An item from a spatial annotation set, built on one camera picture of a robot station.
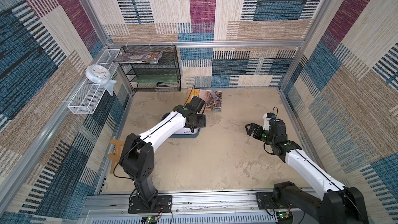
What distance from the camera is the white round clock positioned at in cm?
74

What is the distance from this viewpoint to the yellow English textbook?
1103 mm

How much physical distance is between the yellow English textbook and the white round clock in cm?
54

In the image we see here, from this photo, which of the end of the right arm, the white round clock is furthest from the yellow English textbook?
the white round clock

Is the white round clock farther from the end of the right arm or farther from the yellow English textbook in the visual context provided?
the end of the right arm
